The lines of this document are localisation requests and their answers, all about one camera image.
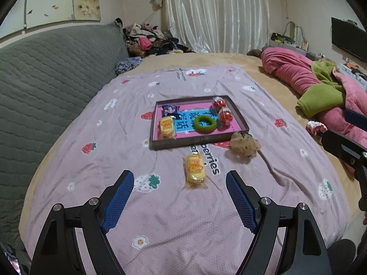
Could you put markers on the pink quilt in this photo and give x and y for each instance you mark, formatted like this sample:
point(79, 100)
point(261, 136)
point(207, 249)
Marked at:
point(286, 68)

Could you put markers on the dark brown shallow box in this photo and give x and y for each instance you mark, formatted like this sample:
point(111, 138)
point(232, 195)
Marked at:
point(197, 143)

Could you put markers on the pile of clothes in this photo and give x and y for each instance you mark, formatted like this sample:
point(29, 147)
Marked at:
point(149, 41)

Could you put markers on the floral wall poster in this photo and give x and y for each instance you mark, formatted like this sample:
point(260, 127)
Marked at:
point(57, 0)

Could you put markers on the large red white toy egg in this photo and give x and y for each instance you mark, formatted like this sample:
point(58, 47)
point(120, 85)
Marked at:
point(225, 117)

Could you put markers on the small doll toy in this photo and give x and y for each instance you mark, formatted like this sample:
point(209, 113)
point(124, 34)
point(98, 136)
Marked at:
point(315, 130)

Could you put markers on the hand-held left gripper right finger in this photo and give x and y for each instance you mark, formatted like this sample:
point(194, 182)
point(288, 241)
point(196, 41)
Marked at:
point(240, 203)

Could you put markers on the arched metal frame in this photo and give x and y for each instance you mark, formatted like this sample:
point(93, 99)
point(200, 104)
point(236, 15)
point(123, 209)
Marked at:
point(300, 31)

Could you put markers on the green blanket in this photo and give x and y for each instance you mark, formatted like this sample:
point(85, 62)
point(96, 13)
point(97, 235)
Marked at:
point(321, 100)

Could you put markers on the yellow cake packet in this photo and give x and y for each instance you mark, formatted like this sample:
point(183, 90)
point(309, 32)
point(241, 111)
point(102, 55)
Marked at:
point(195, 172)
point(167, 127)

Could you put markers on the beige hair scrunchie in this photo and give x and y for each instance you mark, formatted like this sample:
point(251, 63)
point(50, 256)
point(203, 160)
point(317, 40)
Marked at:
point(243, 144)

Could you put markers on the brown plush cloth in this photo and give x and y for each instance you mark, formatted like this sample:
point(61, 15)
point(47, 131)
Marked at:
point(253, 53)

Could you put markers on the purple strawberry printed blanket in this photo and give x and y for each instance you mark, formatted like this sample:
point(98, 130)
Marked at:
point(172, 220)

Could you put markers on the black television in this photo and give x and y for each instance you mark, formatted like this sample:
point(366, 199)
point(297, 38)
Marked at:
point(347, 38)

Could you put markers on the black bag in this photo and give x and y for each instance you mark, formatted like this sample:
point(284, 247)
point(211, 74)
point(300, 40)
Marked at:
point(282, 38)

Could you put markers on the small red toy egg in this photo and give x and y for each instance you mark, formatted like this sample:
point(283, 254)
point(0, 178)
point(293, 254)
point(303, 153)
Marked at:
point(219, 103)

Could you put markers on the blue cookie packet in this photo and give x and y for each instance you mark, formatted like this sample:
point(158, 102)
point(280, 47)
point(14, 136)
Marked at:
point(170, 110)

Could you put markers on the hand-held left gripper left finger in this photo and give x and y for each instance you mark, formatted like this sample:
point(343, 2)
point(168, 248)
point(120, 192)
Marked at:
point(117, 203)

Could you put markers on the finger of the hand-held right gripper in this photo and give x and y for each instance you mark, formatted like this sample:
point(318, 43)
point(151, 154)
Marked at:
point(341, 146)
point(357, 118)

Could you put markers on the blue patterned cloth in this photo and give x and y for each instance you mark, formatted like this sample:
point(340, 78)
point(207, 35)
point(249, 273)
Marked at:
point(127, 66)

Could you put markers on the white shiny curtain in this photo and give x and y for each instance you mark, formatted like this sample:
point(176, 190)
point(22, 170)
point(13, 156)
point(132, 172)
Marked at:
point(215, 14)

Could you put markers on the grey quilted headboard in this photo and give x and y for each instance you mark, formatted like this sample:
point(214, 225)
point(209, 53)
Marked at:
point(43, 91)

